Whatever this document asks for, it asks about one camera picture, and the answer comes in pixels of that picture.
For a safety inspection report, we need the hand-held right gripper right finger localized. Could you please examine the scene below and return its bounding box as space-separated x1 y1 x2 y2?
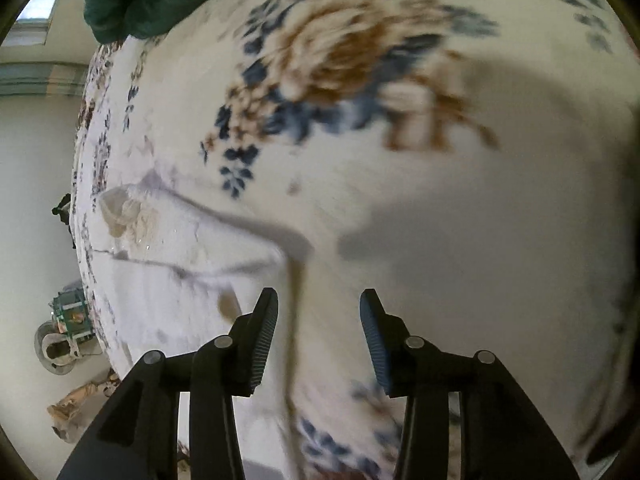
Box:
360 288 581 480

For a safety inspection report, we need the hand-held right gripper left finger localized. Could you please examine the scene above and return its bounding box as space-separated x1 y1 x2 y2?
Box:
57 287 279 480

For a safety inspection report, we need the small white garment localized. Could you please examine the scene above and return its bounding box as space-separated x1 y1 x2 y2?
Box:
97 170 313 361

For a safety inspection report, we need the cream floral blanket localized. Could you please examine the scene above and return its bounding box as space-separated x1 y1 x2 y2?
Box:
70 0 640 480

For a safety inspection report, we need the green box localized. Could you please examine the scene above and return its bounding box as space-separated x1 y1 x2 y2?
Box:
52 285 95 345

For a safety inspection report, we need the brown patterned cloth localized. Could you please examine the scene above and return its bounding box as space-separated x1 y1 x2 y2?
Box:
46 366 125 444

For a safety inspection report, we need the round grey container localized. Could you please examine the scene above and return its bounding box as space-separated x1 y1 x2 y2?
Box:
34 321 103 376

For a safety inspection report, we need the small black object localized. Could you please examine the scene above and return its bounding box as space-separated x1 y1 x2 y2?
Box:
51 193 77 251

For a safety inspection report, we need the dark green cloth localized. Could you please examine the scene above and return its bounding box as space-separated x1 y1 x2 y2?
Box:
81 0 281 43

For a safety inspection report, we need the window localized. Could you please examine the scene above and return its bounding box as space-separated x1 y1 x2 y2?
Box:
14 0 65 47

